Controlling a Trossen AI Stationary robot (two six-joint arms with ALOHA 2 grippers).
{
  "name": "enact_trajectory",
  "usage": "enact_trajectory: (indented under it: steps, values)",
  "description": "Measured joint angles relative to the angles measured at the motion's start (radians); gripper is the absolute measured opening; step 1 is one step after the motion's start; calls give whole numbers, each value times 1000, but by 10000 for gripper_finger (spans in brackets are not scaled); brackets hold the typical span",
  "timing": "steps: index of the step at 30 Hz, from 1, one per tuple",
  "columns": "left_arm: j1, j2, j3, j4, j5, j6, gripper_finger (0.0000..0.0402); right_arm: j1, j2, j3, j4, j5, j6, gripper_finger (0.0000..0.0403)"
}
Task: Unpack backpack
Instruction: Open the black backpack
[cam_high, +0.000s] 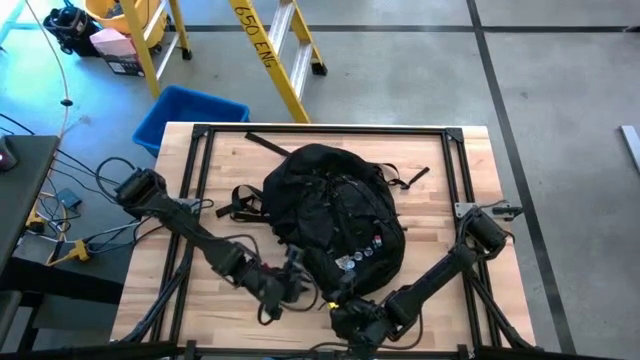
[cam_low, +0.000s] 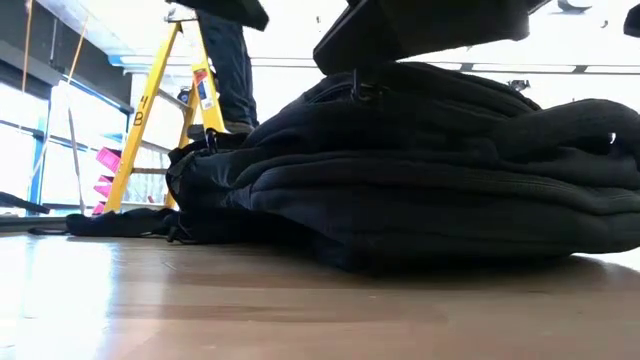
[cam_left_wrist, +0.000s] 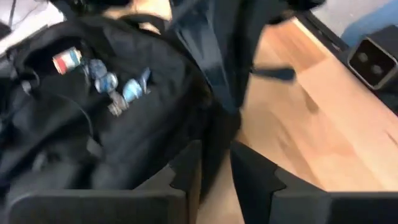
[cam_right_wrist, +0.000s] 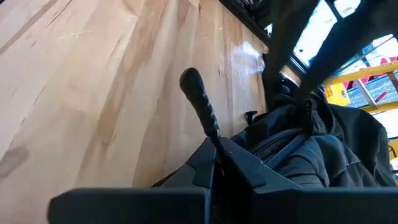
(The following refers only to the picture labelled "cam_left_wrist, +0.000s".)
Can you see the black table-level camera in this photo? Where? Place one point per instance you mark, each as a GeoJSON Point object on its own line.
{"type": "Point", "coordinates": [370, 62]}

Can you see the black backpack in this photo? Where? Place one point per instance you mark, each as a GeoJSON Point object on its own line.
{"type": "Point", "coordinates": [149, 130]}

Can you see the red white blue flag patch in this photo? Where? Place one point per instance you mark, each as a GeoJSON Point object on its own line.
{"type": "Point", "coordinates": [66, 60]}

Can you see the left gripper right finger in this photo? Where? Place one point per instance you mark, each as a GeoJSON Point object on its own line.
{"type": "Point", "coordinates": [311, 208]}

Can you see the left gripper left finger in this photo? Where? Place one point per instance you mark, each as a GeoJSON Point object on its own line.
{"type": "Point", "coordinates": [93, 208]}

